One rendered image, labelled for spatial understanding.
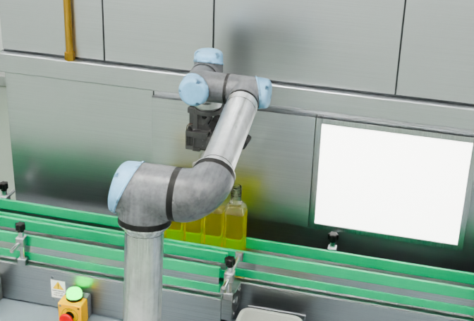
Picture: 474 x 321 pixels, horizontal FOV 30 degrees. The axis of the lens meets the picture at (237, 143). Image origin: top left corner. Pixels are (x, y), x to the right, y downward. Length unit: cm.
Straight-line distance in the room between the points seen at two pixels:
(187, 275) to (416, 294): 61
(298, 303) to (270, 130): 48
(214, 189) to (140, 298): 31
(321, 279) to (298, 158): 34
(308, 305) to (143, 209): 75
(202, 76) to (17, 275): 84
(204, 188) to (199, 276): 61
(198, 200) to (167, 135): 72
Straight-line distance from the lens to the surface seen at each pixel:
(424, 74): 235
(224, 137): 196
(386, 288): 242
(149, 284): 195
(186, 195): 182
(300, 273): 244
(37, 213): 272
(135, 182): 185
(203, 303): 242
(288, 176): 248
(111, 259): 247
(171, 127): 252
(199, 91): 213
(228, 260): 232
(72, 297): 250
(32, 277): 259
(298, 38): 236
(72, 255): 252
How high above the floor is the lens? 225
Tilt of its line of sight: 25 degrees down
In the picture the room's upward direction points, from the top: 2 degrees clockwise
